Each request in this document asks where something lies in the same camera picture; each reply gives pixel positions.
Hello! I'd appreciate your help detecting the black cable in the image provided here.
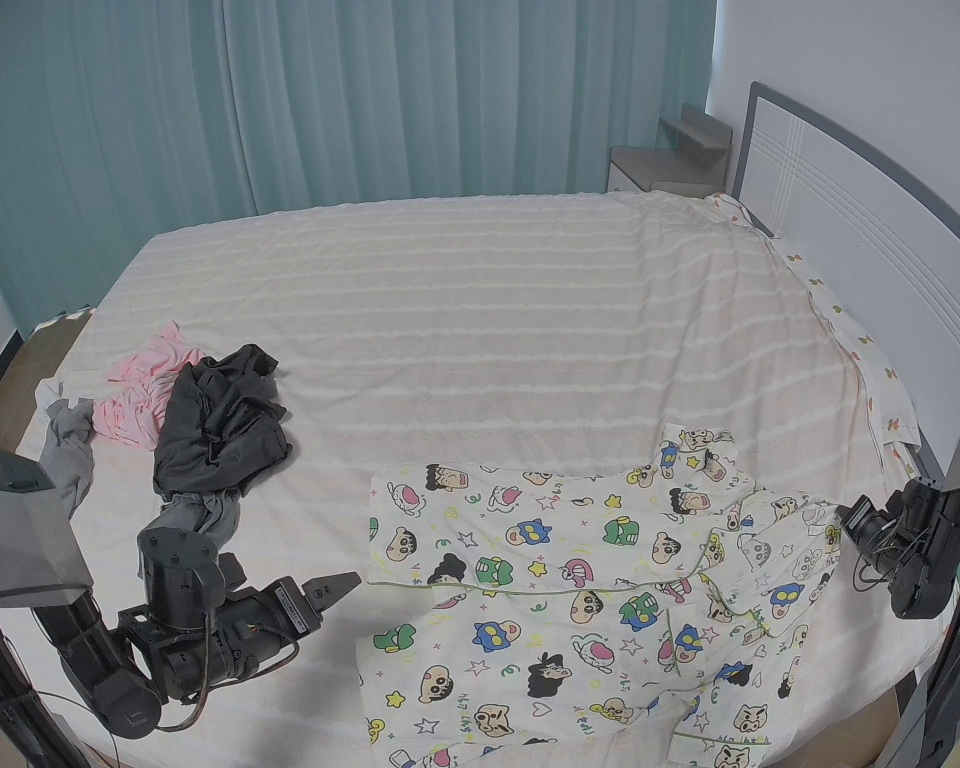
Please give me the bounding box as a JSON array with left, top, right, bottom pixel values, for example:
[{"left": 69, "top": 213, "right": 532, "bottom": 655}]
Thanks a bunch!
[{"left": 159, "top": 611, "right": 303, "bottom": 735}]

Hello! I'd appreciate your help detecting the blue-green curtain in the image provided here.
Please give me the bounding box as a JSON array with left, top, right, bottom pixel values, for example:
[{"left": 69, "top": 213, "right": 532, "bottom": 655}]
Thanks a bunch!
[
  {"left": 0, "top": 0, "right": 256, "bottom": 339},
  {"left": 221, "top": 0, "right": 717, "bottom": 219}
]

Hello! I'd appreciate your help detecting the white printed pyjama top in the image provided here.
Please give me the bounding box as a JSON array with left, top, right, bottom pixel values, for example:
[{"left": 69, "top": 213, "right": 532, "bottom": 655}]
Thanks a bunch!
[{"left": 352, "top": 423, "right": 845, "bottom": 768}]

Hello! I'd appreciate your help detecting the black garment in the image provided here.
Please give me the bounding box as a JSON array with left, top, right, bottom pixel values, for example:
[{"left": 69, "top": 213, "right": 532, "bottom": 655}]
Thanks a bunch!
[{"left": 153, "top": 343, "right": 294, "bottom": 500}]

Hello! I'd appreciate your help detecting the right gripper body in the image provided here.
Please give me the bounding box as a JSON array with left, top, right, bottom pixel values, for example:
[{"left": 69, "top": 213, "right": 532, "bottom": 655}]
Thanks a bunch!
[{"left": 836, "top": 496, "right": 888, "bottom": 558}]

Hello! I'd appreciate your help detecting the bed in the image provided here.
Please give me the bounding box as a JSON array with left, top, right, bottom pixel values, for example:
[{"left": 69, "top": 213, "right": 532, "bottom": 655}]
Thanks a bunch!
[{"left": 0, "top": 82, "right": 960, "bottom": 768}]

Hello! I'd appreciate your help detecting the grey bedside table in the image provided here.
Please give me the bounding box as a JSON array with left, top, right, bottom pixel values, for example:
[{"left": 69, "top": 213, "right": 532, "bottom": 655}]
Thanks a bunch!
[{"left": 607, "top": 102, "right": 735, "bottom": 200}]

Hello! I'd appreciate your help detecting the grey and white garment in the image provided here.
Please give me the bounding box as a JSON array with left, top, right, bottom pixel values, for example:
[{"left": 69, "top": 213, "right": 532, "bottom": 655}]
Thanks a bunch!
[{"left": 33, "top": 378, "right": 97, "bottom": 522}]

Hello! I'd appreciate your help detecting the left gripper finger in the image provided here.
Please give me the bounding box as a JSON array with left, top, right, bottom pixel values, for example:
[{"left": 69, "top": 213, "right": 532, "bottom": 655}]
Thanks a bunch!
[
  {"left": 311, "top": 577, "right": 363, "bottom": 630},
  {"left": 301, "top": 571, "right": 363, "bottom": 607}
]

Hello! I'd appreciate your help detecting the pink garment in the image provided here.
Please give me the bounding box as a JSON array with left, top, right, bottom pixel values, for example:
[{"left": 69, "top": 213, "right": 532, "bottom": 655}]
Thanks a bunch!
[{"left": 91, "top": 321, "right": 205, "bottom": 450}]

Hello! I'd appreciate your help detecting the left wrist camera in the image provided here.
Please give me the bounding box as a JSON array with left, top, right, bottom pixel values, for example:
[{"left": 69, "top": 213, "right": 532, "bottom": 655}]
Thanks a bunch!
[{"left": 216, "top": 553, "right": 252, "bottom": 601}]

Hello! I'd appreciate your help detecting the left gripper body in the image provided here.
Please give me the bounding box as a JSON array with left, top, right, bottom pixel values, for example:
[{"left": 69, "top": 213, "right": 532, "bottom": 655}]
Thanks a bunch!
[{"left": 161, "top": 573, "right": 325, "bottom": 687}]

